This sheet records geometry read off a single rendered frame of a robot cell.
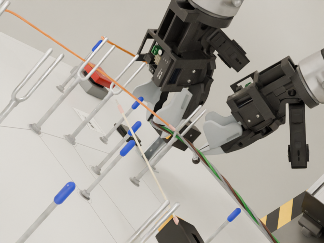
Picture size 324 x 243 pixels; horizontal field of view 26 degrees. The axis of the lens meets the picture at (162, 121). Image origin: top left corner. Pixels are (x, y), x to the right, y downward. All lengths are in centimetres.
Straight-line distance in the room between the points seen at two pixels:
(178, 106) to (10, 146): 30
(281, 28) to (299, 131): 179
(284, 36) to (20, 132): 211
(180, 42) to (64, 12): 202
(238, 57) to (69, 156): 29
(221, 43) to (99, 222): 32
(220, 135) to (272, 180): 129
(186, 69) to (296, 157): 29
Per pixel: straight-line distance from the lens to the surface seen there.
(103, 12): 291
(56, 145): 86
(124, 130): 110
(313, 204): 215
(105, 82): 117
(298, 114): 109
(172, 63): 90
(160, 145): 109
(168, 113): 97
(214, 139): 113
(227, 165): 242
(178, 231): 71
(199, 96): 96
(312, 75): 107
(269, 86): 109
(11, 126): 82
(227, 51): 97
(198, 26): 92
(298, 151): 113
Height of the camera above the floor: 200
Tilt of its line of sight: 52 degrees down
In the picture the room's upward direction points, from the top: straight up
